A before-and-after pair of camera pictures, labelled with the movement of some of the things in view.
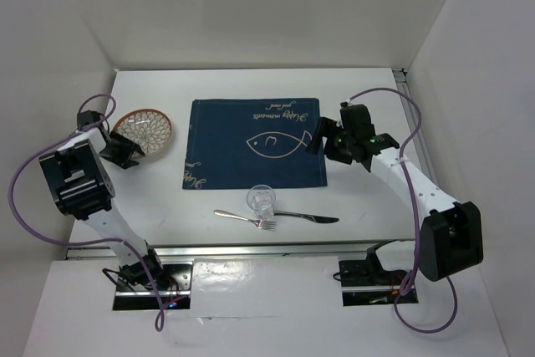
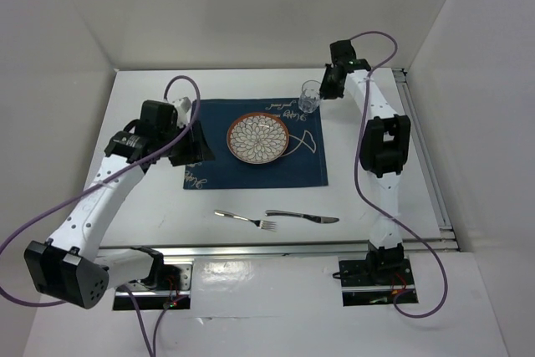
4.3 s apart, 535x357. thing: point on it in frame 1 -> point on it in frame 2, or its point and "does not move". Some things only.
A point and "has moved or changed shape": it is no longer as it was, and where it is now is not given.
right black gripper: x=323 y=129 -> x=326 y=92
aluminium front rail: x=323 y=250 does not move
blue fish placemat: x=252 y=143 does not move
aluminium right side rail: x=401 y=79 does not move
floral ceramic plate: x=149 y=129 has moved or changed shape
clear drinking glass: x=262 y=199 -> x=310 y=95
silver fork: x=261 y=224 does not move
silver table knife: x=314 y=218 does not move
